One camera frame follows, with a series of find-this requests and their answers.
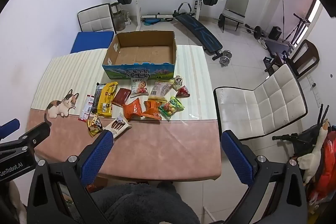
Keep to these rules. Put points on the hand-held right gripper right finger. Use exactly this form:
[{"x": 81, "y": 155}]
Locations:
[{"x": 236, "y": 158}]

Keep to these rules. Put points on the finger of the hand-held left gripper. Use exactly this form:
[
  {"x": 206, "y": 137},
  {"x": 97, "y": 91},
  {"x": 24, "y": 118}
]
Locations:
[
  {"x": 36, "y": 133},
  {"x": 9, "y": 128}
]

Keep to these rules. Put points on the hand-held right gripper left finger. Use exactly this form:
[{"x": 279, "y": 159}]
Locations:
[{"x": 97, "y": 155}]

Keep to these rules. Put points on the yellow panda snack packet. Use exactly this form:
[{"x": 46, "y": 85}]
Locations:
[{"x": 94, "y": 125}]

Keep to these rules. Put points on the white chocolate stick box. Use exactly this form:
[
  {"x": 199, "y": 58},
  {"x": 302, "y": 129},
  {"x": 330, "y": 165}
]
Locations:
[{"x": 116, "y": 125}]

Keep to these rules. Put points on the black stick snack packet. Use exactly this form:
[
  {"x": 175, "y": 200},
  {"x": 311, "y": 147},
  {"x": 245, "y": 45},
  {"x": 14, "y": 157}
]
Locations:
[{"x": 96, "y": 98}]

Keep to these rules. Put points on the orange snack packet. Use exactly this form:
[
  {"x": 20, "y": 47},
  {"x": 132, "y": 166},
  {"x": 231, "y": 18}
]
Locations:
[
  {"x": 152, "y": 109},
  {"x": 132, "y": 109}
]

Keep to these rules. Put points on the dark red snack packet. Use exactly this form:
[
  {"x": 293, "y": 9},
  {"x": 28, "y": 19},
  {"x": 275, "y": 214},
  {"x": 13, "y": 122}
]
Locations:
[{"x": 122, "y": 96}]

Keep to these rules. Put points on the green candy ball packet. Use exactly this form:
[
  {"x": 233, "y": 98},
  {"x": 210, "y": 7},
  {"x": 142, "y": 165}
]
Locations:
[{"x": 170, "y": 108}]

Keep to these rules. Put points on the clear rice cracker packet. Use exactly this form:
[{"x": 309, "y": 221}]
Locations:
[{"x": 158, "y": 90}]

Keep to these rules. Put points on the cardboard box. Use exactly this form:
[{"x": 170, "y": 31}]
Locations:
[{"x": 136, "y": 72}]

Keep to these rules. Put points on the red white strip packet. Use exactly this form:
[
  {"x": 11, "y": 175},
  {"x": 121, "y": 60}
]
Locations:
[{"x": 86, "y": 108}]

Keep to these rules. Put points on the black scooter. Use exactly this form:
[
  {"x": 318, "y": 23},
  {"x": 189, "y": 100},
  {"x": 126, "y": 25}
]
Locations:
[{"x": 294, "y": 138}]

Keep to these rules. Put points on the white padded chair black trim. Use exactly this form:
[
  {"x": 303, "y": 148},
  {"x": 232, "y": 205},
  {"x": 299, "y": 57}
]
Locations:
[{"x": 262, "y": 103}]

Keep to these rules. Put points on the person's dark fleece clothing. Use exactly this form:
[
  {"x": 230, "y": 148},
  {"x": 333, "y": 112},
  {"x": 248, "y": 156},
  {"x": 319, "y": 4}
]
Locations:
[{"x": 141, "y": 205}]

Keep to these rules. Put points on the white goose plush toy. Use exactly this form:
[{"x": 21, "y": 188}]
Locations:
[{"x": 312, "y": 158}]

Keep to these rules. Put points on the white cartoon cookie packet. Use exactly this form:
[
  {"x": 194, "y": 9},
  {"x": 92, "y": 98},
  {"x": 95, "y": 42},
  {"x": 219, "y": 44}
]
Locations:
[{"x": 139, "y": 88}]

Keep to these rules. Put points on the red triangular snack packet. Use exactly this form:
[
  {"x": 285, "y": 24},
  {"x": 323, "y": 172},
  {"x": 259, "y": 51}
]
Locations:
[{"x": 182, "y": 92}]

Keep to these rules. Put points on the red plastic bag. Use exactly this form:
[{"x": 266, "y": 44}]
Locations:
[{"x": 325, "y": 174}]

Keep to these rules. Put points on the small white snack packet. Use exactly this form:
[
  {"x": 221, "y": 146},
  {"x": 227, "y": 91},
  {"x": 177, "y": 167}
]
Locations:
[{"x": 178, "y": 82}]

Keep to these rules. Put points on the chrome dumbbell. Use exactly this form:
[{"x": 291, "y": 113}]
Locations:
[{"x": 225, "y": 57}]

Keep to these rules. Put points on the blue cushion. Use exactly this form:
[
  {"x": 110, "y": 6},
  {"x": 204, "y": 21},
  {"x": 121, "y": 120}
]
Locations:
[{"x": 92, "y": 41}]

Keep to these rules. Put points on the dark weight bench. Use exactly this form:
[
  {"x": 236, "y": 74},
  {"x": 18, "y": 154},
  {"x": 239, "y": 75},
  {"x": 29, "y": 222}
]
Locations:
[{"x": 278, "y": 45}]

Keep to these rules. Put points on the dark wooden chair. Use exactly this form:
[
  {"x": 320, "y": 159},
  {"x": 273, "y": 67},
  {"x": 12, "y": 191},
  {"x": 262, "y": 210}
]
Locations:
[{"x": 305, "y": 53}]

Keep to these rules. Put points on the short barbell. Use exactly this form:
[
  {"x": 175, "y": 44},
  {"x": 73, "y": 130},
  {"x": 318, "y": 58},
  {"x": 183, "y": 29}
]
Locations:
[{"x": 258, "y": 32}]

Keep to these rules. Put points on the black sit-up bench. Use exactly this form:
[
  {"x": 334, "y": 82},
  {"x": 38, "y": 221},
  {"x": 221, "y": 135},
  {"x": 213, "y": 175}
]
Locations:
[{"x": 202, "y": 32}]

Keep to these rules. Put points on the black speaker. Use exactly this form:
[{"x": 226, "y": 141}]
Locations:
[{"x": 274, "y": 33}]

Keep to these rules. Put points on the glass jar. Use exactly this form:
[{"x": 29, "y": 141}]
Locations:
[{"x": 119, "y": 19}]

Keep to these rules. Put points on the blue exercise gear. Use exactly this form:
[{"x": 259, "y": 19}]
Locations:
[{"x": 151, "y": 22}]

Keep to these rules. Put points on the black metal stand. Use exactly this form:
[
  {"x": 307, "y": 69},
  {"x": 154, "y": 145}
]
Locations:
[{"x": 299, "y": 24}]

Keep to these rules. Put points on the grey chair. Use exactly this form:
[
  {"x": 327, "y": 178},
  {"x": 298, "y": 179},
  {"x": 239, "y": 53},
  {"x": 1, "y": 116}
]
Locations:
[{"x": 236, "y": 3}]

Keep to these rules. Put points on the white padded chair black frame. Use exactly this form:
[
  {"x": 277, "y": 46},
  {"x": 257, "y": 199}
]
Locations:
[{"x": 95, "y": 18}]

